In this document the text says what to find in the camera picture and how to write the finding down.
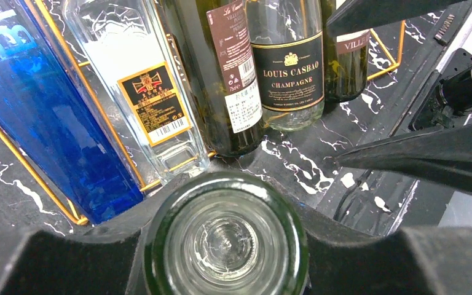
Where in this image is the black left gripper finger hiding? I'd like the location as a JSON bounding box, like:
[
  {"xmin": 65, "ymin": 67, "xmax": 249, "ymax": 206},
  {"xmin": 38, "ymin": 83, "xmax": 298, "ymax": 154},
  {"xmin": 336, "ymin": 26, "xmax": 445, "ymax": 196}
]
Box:
[
  {"xmin": 336, "ymin": 124, "xmax": 472, "ymax": 194},
  {"xmin": 326, "ymin": 0, "xmax": 462, "ymax": 37},
  {"xmin": 0, "ymin": 175, "xmax": 189, "ymax": 294},
  {"xmin": 286, "ymin": 193, "xmax": 472, "ymax": 294}
]

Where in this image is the dark green wine bottle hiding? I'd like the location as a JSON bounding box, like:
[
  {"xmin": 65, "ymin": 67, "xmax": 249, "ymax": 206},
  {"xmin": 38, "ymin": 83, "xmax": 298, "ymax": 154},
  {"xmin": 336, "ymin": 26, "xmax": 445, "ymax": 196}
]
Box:
[{"xmin": 321, "ymin": 0, "xmax": 371, "ymax": 103}]

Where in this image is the clear labelled wine bottle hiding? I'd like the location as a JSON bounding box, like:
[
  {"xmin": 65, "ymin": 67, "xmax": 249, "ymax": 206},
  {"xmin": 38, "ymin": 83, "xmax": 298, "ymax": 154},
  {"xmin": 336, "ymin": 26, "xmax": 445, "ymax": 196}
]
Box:
[{"xmin": 245, "ymin": 0, "xmax": 325, "ymax": 132}]

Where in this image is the blue tall glass bottle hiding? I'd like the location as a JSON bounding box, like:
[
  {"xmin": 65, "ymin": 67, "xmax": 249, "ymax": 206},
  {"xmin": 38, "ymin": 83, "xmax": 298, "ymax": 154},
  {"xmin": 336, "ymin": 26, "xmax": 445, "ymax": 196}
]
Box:
[{"xmin": 0, "ymin": 1, "xmax": 143, "ymax": 224}]

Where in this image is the clear tall bottle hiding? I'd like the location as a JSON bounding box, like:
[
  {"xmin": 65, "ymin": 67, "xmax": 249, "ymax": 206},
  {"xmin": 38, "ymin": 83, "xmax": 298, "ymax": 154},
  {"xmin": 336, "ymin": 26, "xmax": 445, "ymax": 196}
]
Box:
[{"xmin": 143, "ymin": 171, "xmax": 309, "ymax": 294}]

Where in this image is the clear square liquor bottle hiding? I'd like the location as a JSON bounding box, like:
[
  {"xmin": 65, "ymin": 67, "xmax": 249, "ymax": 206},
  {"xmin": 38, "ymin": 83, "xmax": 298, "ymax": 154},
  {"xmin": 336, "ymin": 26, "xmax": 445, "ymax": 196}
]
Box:
[{"xmin": 62, "ymin": 1, "xmax": 209, "ymax": 183}]

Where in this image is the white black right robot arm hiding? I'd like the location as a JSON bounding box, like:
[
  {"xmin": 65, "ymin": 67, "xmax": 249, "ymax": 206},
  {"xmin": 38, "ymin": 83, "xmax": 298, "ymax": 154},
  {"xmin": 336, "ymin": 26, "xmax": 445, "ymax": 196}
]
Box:
[{"xmin": 326, "ymin": 1, "xmax": 472, "ymax": 131}]

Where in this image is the gold wire wine rack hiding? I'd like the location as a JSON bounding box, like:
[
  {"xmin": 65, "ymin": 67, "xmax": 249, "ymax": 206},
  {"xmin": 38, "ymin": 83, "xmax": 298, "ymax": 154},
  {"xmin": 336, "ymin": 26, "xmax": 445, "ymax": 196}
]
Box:
[{"xmin": 0, "ymin": 0, "xmax": 407, "ymax": 227}]

